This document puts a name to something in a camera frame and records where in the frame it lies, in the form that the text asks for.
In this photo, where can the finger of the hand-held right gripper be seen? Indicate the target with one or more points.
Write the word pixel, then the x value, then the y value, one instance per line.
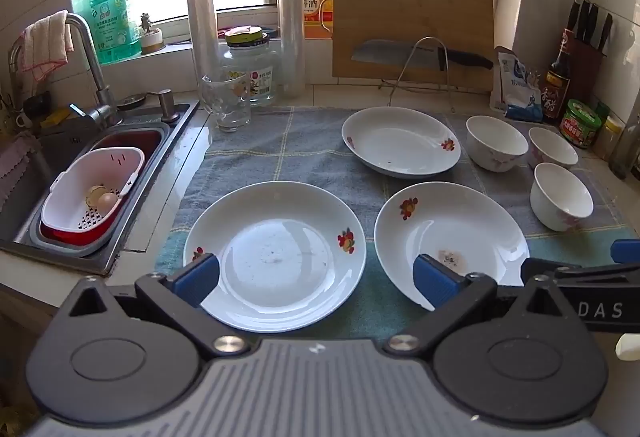
pixel 535 268
pixel 627 251

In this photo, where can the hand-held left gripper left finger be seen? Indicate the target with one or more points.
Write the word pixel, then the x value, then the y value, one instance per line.
pixel 197 274

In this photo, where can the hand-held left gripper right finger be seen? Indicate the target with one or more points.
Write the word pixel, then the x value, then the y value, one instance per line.
pixel 435 279

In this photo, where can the white fruit-print plate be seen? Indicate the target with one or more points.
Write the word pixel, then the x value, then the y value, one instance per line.
pixel 280 242
pixel 450 227
pixel 400 142

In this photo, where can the white ceramic bowl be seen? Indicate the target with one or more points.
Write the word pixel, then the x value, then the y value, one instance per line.
pixel 495 142
pixel 560 197
pixel 552 147

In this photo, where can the person's right hand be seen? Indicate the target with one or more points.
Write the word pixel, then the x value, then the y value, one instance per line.
pixel 629 347

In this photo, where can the clear glass bottle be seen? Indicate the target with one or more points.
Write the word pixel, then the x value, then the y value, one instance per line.
pixel 627 152

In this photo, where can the small yellow jar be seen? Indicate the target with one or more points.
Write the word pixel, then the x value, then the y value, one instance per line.
pixel 610 137

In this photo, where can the brown eggshell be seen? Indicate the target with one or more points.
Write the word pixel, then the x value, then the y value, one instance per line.
pixel 107 202

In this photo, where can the white eggshell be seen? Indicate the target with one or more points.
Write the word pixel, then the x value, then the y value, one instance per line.
pixel 92 194

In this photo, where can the green-lidded sauce jar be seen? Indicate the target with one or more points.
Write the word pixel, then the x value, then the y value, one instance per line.
pixel 579 127

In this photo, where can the red collapsible basin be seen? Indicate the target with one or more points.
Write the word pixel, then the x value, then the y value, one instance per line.
pixel 135 139

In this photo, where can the white colander basket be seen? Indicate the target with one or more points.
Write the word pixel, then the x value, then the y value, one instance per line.
pixel 70 197

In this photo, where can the grey checked dish towel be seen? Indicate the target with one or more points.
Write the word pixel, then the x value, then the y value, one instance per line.
pixel 310 152

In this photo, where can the clear glass cup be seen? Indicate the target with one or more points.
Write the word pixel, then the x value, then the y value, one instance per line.
pixel 225 109

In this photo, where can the metal soap pump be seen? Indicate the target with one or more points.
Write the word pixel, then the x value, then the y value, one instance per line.
pixel 170 107

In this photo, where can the dark soy sauce bottle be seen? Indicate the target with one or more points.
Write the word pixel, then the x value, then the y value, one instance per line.
pixel 556 92

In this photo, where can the white and blue bag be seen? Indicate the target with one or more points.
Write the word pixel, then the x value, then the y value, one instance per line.
pixel 517 92

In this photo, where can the steel sink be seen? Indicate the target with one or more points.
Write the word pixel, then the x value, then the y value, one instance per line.
pixel 35 187

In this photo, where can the metal sink strainer lid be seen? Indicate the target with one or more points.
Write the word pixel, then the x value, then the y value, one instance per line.
pixel 132 101

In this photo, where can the knife block with knives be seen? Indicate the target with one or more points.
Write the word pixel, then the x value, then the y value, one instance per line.
pixel 587 62

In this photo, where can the glass jar with green lid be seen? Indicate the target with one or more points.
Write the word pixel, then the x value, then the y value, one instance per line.
pixel 256 77

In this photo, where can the yellow sponge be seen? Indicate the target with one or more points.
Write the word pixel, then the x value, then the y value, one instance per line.
pixel 55 118

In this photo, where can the small white mug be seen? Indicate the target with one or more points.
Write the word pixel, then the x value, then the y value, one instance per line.
pixel 24 119

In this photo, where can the small plant ornament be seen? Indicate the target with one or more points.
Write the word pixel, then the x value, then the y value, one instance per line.
pixel 152 39

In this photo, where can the short plastic wrap roll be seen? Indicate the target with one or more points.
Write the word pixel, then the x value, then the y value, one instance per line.
pixel 202 32

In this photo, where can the metal faucet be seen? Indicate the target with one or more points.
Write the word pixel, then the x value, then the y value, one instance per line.
pixel 87 47

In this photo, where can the green dish soap bottle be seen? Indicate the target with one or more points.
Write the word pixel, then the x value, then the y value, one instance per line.
pixel 112 27

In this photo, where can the tall plastic wrap roll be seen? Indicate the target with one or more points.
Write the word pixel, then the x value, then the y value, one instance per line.
pixel 291 27

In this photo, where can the white cloth with pink trim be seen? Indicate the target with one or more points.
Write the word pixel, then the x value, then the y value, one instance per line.
pixel 47 47

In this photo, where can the wooden cutting board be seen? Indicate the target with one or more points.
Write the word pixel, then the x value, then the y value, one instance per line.
pixel 400 7

